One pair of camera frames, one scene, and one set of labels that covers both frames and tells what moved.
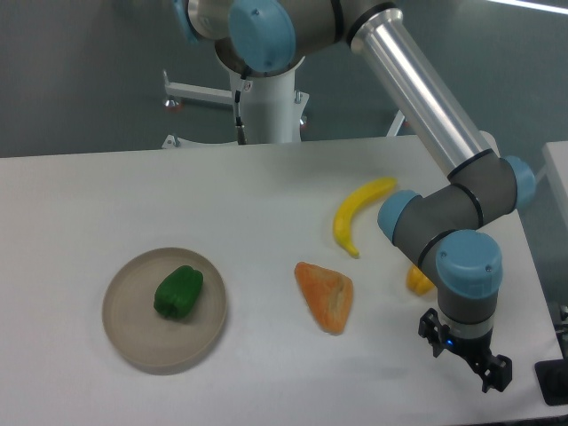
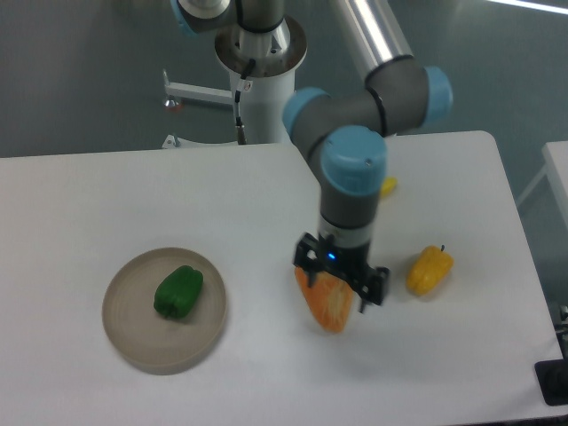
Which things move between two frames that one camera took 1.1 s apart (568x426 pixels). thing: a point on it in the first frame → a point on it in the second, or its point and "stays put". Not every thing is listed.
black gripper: (476, 351) → (346, 262)
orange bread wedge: (327, 294) stays put
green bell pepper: (178, 292) stays put
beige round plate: (145, 339) stays put
